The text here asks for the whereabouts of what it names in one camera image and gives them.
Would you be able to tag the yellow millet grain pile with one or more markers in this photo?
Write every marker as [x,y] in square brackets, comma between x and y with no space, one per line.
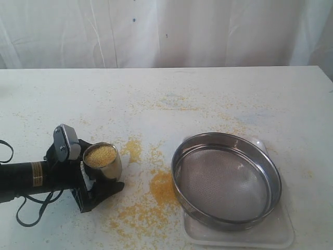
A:
[161,187]

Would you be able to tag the white plastic tray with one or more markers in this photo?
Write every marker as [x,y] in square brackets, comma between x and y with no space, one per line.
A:
[274,232]

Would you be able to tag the stainless steel cup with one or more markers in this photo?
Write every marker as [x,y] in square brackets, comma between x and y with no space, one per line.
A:
[102,162]

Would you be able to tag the round steel mesh sieve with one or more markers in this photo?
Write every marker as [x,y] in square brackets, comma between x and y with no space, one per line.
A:
[224,181]

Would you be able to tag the white backdrop curtain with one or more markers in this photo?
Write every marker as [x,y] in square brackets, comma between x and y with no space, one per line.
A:
[146,34]

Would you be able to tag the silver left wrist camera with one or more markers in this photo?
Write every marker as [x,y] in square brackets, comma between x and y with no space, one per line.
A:
[66,143]

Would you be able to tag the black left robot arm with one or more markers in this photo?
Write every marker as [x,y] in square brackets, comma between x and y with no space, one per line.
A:
[23,179]

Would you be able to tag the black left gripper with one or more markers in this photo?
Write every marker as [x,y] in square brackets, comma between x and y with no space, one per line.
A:
[68,175]

